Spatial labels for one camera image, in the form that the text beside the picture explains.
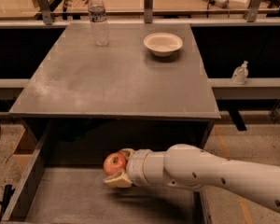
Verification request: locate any grey metal cabinet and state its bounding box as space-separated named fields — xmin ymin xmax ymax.
xmin=8 ymin=22 xmax=221 ymax=156

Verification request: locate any grey metal bracket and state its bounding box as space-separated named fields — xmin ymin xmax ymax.
xmin=244 ymin=0 xmax=263 ymax=22
xmin=36 ymin=0 xmax=54 ymax=25
xmin=144 ymin=0 xmax=153 ymax=23

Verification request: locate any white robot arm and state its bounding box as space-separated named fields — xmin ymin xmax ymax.
xmin=104 ymin=144 xmax=280 ymax=214

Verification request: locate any grey metal bracket right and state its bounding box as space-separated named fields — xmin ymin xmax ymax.
xmin=244 ymin=0 xmax=263 ymax=22

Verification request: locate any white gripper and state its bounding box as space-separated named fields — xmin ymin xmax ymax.
xmin=104 ymin=148 xmax=151 ymax=189

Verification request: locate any clear plastic water bottle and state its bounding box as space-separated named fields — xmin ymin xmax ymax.
xmin=88 ymin=0 xmax=109 ymax=47

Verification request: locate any grey metal bracket middle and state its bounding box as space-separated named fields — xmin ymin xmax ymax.
xmin=144 ymin=0 xmax=153 ymax=23

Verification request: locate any grey metal bracket left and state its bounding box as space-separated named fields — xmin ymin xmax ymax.
xmin=36 ymin=0 xmax=54 ymax=25

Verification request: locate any grey open top drawer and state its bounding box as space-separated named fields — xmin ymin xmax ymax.
xmin=0 ymin=119 xmax=213 ymax=224

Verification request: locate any white paper bowl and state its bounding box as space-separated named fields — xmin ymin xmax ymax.
xmin=144 ymin=33 xmax=183 ymax=57

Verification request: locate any red apple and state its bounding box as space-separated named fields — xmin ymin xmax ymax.
xmin=104 ymin=152 xmax=127 ymax=175

